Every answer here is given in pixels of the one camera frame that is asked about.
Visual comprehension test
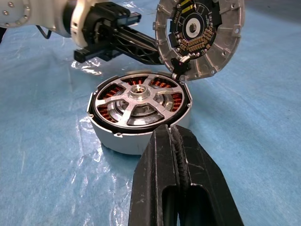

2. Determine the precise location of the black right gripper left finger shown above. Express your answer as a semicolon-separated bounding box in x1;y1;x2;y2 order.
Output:
128;124;184;226

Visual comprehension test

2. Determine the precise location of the silver motor cover with circuit board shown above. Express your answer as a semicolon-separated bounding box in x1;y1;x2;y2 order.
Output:
152;0;245;82

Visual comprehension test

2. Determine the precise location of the black spoked rotor wheel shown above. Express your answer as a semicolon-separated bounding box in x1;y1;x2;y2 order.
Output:
91;74;190;135

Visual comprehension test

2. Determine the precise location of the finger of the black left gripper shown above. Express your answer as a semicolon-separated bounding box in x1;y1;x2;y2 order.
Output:
112;32;165;66
122;24;158;47

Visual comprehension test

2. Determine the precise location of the silver motor stator housing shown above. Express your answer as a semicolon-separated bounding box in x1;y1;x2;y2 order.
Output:
87;70;194;155

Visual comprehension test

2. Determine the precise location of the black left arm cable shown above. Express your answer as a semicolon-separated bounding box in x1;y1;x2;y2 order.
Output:
36;24;53;40

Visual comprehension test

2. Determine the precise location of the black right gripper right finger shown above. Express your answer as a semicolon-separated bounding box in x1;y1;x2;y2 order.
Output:
173;124;245;226

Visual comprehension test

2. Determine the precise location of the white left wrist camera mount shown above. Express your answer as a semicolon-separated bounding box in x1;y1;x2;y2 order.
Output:
70;0;94;47

